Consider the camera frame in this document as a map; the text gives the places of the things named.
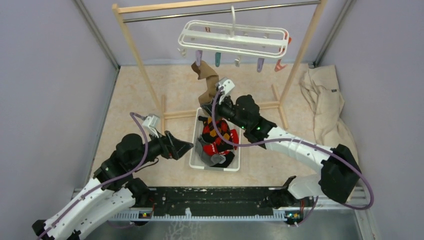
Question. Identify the white plastic clothespin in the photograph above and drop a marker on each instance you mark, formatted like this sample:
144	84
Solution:
237	62

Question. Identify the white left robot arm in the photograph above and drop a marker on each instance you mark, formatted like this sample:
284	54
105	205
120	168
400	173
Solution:
112	189

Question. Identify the red white patterned sock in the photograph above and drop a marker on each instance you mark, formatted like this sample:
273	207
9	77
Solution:
215	144

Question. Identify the purple plastic clothespin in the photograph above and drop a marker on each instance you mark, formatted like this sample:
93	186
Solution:
260	63
198	57

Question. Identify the black blue sock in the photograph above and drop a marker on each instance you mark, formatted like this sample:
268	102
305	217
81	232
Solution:
226	160

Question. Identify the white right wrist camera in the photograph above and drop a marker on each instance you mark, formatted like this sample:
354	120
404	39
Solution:
225	86

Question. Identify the argyle red yellow sock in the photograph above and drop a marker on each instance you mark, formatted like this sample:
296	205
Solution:
207	122

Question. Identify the tan brown sock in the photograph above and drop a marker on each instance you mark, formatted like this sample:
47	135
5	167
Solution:
207	73

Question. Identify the grey sock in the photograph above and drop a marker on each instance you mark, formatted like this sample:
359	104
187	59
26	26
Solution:
215	160

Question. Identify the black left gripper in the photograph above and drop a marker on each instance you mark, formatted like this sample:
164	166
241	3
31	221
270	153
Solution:
169	145

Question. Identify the beige cloth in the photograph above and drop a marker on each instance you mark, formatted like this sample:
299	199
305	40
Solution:
320	88

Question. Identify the pink plastic clothespin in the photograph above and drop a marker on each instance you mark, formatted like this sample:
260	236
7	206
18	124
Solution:
280	65

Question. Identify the teal plastic clothespin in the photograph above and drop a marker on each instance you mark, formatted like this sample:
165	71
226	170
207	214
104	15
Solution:
217	59

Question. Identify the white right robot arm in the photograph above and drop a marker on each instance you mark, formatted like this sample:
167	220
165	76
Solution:
336	170

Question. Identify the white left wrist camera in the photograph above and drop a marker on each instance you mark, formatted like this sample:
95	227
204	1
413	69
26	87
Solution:
150	123

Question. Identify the white clip hanger frame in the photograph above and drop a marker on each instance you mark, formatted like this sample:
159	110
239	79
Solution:
235	39

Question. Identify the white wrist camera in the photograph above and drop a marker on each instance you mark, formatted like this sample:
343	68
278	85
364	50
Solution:
225	86
150	123

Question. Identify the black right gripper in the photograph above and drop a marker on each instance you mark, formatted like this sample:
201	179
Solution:
218	107

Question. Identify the white plastic basket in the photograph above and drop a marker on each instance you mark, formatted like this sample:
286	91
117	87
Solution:
194	160

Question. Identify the metal hanging rod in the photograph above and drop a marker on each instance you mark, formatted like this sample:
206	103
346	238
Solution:
223	11

